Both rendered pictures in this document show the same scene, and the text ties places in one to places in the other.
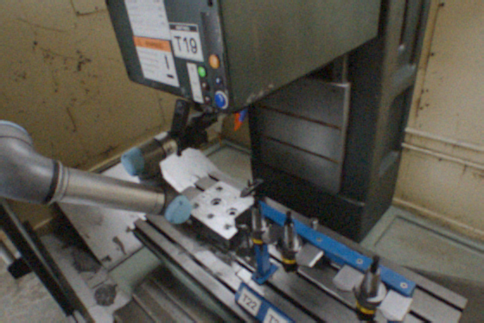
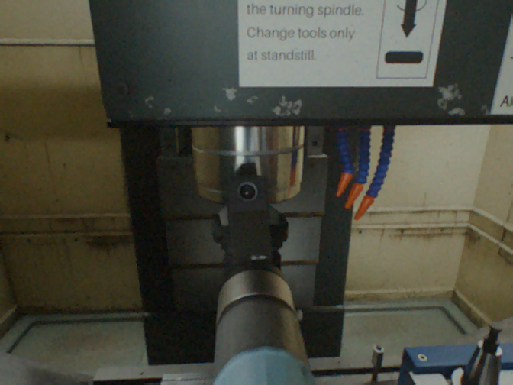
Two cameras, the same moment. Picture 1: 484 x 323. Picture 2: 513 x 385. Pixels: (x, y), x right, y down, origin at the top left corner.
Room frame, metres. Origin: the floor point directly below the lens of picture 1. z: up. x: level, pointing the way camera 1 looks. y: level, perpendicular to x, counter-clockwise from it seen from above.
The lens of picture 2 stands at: (0.69, 0.42, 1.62)
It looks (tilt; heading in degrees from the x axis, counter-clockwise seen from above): 19 degrees down; 307
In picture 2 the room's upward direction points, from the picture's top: straight up
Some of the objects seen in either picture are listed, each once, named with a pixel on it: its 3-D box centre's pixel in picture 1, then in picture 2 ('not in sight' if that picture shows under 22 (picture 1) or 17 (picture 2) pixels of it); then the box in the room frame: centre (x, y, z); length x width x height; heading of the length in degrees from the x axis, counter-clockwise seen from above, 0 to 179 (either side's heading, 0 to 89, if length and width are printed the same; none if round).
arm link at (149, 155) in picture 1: (143, 158); (262, 383); (0.80, 0.27, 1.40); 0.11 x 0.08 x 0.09; 131
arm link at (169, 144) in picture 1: (166, 145); (259, 310); (0.85, 0.20, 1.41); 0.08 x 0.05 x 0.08; 41
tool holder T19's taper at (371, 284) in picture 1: (372, 279); not in sight; (0.41, -0.25, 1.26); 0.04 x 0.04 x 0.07
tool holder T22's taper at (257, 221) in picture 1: (257, 214); (484, 367); (0.66, -0.03, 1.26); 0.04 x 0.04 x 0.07
